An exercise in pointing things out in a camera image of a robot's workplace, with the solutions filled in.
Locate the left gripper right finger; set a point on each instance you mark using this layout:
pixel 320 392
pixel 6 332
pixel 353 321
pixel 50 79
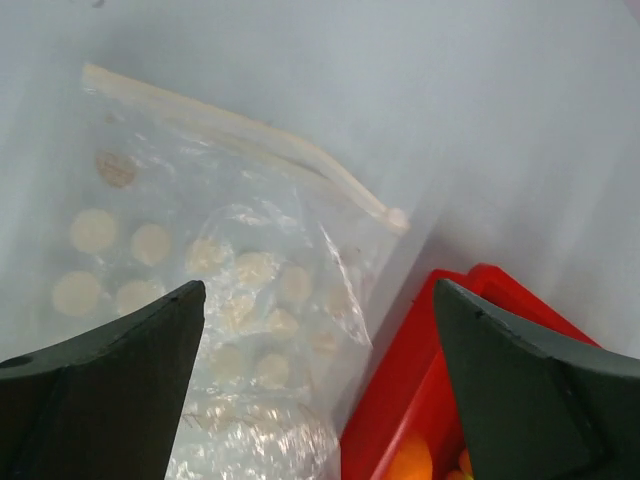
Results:
pixel 534 403

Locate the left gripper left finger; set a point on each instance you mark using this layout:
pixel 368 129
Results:
pixel 105 404

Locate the fake orange fruit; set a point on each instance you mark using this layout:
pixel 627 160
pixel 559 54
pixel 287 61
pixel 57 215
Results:
pixel 412 461

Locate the clear zip top bag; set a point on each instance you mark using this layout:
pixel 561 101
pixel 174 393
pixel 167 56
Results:
pixel 160 189

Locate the red plastic tray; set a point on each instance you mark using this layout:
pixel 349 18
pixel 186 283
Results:
pixel 410 393

